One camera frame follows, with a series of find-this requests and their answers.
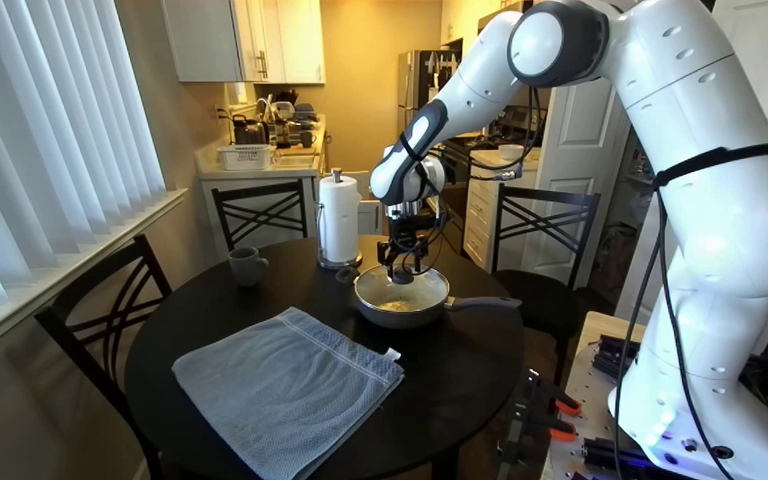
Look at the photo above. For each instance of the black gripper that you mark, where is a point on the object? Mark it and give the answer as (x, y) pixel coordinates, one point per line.
(409, 231)

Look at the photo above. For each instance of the clear glass pan lid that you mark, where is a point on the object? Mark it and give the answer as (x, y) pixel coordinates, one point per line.
(378, 292)

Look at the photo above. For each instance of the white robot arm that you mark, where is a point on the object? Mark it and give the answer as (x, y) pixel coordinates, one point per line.
(708, 143)

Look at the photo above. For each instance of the gray frying pan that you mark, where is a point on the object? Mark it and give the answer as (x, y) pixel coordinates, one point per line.
(409, 320)

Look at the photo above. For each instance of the white paper towel roll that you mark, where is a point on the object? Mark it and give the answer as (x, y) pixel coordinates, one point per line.
(336, 219)

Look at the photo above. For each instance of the blue towel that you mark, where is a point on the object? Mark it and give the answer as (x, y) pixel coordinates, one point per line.
(286, 392)

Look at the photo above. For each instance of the round black table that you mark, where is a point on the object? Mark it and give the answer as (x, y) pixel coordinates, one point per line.
(458, 368)

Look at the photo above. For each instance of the black chair right side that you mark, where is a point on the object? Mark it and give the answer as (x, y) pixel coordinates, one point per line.
(536, 253)

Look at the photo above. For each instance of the dark gray mug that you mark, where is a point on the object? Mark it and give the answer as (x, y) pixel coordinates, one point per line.
(246, 267)

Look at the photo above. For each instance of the black chair far side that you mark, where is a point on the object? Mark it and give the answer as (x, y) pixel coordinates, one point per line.
(262, 215)

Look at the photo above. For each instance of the kitchen counter with clutter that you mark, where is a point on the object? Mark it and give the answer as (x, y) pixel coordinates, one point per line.
(265, 131)

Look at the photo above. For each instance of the stainless steel refrigerator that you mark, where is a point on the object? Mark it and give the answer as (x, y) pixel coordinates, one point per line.
(418, 77)

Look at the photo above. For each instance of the black orange clamp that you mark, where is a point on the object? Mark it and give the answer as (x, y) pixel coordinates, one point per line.
(546, 395)
(528, 436)

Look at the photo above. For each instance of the white kitchen cabinet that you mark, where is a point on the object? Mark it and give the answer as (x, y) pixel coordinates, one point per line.
(246, 41)

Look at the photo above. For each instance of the black chair near window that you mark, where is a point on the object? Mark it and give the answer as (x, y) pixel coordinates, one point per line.
(93, 343)

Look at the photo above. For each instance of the white vertical blinds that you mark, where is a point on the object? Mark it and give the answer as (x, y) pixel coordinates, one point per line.
(74, 148)

